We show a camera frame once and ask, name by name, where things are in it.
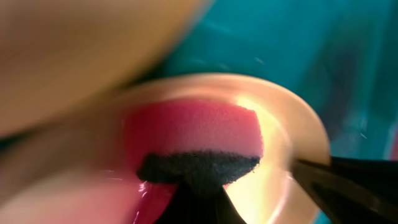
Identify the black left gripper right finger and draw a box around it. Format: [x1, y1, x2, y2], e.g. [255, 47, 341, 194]
[291, 157, 397, 224]

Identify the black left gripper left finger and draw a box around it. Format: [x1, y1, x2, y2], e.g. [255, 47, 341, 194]
[155, 182, 246, 224]

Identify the green and orange sponge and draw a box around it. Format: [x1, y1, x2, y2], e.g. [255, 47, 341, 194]
[123, 99, 264, 195]

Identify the yellow plate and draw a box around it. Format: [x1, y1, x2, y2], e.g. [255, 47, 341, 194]
[1, 0, 209, 136]
[0, 73, 331, 224]

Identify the blue plastic tray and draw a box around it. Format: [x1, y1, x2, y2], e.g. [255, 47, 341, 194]
[133, 0, 398, 224]

